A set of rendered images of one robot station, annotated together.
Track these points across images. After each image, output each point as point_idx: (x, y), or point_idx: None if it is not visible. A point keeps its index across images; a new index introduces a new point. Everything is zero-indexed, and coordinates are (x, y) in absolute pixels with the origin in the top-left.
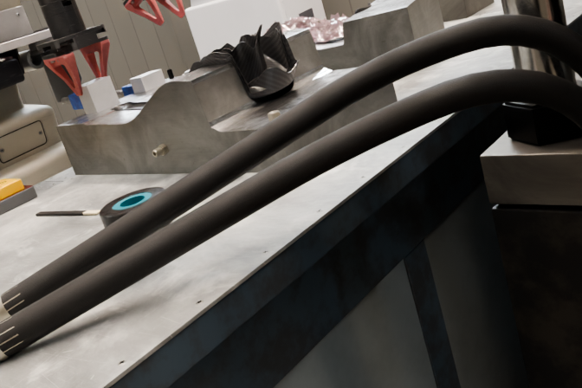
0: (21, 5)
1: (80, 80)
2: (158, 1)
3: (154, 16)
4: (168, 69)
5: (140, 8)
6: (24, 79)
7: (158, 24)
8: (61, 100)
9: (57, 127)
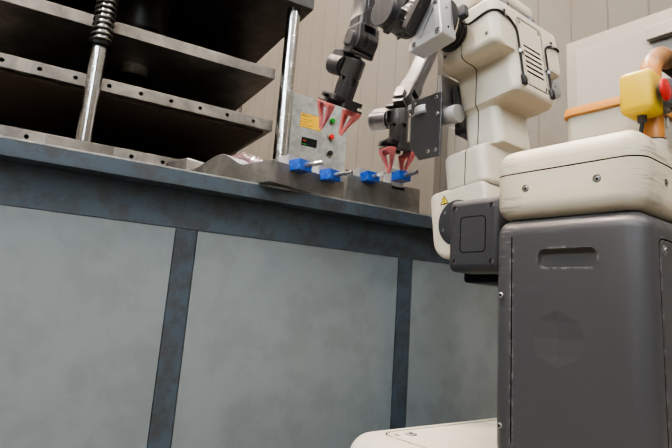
0: (439, 75)
1: (411, 148)
2: (333, 109)
3: (343, 128)
4: (347, 170)
5: (350, 118)
6: (455, 134)
7: (342, 134)
8: (417, 172)
9: (419, 190)
